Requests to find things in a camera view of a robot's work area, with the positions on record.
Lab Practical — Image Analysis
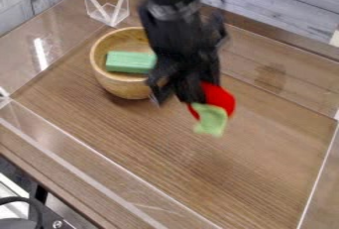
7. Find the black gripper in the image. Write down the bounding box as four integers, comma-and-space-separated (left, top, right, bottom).
137, 3, 228, 105

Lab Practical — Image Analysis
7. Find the red plush strawberry toy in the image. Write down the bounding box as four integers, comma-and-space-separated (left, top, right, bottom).
186, 82, 236, 137

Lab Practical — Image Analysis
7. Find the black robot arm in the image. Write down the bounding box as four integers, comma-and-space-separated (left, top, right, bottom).
137, 0, 228, 103

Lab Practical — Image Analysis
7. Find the wooden bowl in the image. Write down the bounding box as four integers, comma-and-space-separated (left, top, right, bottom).
89, 27, 156, 100

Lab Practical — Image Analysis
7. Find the green rectangular block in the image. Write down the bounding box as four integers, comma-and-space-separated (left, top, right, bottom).
104, 51, 156, 74

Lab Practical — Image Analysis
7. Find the clear acrylic corner bracket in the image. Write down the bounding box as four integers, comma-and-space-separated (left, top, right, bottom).
83, 0, 129, 27

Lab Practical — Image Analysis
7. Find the black cable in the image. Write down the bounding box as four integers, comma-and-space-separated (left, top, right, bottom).
0, 196, 45, 229

